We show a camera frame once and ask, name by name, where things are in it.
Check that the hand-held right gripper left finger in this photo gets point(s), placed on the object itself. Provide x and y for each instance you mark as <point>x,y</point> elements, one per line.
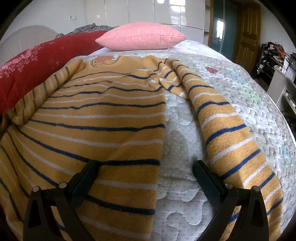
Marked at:
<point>85,177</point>

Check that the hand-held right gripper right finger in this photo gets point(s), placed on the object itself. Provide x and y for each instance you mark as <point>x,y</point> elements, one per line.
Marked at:
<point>204,179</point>

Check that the yellow striped sweater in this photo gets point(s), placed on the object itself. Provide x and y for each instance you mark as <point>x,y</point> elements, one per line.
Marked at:
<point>104,115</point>

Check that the bed with patterned sheet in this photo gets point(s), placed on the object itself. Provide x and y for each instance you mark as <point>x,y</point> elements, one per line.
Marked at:
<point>180,143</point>

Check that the large red floral pillow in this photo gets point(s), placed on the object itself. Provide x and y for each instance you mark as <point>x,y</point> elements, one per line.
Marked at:
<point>41,67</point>

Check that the white shelf unit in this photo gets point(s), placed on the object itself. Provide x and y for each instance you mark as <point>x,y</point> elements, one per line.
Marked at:
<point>281,85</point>

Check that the cluttered black rack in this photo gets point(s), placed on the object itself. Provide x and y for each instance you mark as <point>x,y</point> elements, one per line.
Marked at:
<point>270,58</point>

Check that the grey striped cloth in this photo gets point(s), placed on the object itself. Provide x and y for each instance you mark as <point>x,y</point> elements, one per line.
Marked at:
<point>90,27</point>

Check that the pink pillow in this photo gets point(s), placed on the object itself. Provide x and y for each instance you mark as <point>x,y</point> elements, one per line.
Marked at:
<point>141,37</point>

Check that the wooden door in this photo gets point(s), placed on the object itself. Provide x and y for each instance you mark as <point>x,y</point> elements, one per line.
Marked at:
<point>247,34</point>

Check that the white headboard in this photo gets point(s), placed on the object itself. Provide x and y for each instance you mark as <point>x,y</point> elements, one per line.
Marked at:
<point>20,39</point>

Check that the dark green glass door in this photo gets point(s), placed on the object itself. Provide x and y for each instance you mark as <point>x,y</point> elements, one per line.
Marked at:
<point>222,27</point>

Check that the white glossy wardrobe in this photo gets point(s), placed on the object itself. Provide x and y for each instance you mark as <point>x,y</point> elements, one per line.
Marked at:
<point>143,11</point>

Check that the white wall socket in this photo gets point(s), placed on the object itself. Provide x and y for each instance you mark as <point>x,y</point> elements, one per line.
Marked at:
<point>73,17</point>

